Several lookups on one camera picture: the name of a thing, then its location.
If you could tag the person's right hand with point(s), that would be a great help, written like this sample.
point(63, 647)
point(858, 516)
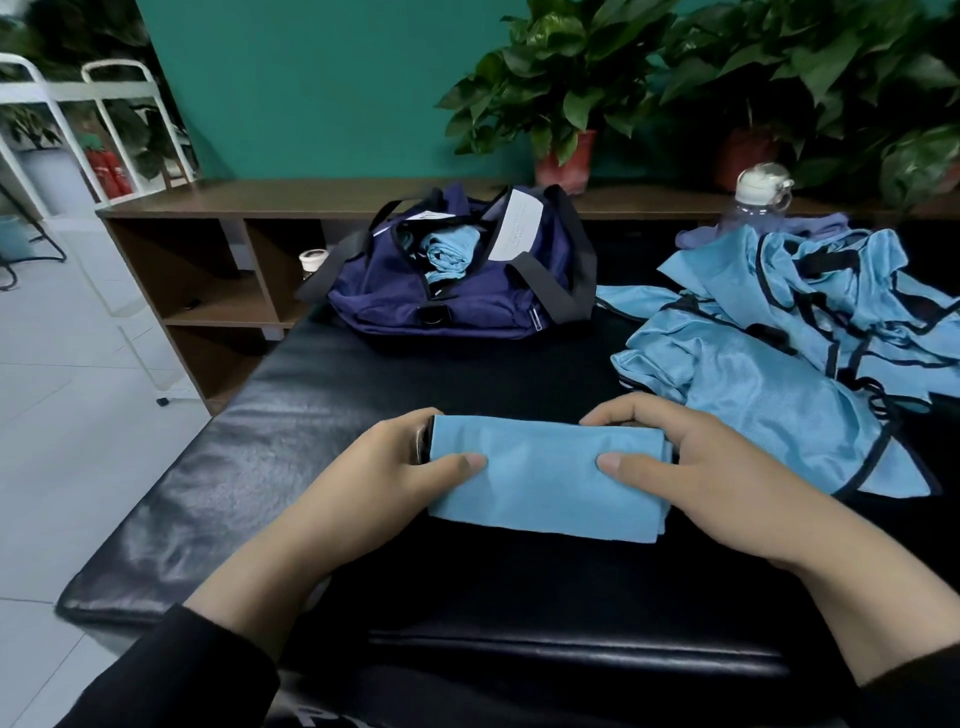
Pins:
point(713, 480)

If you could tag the person's left hand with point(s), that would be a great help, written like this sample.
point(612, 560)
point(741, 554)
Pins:
point(375, 495)

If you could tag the navy blue bag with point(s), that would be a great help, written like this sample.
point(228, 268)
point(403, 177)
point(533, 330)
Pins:
point(375, 300)

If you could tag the clear bottle silver cap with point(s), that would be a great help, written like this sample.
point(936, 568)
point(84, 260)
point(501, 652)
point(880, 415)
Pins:
point(762, 192)

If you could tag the person's left forearm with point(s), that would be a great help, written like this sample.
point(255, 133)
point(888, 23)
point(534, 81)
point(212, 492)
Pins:
point(195, 653)

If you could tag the person's right forearm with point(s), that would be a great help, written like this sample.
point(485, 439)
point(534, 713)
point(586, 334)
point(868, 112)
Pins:
point(893, 630)

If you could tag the black leather bench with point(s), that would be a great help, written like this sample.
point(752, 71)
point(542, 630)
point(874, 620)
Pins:
point(195, 495)

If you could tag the small white-lidded jar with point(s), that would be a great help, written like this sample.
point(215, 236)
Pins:
point(312, 260)

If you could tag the wooden shelf cabinet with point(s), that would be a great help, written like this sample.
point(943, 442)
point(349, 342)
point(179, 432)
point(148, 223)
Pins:
point(180, 293)

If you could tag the green plant in white pot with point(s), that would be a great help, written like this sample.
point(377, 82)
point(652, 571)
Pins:
point(918, 158)

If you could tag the green plant in red pot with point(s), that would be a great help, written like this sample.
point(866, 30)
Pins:
point(765, 68)
point(570, 75)

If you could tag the red bottle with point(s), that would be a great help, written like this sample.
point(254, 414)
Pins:
point(108, 173)

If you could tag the teal bucket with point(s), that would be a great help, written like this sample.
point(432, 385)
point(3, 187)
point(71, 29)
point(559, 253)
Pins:
point(12, 237)

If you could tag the white metal rack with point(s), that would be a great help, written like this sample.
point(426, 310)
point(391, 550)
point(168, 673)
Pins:
point(75, 23)

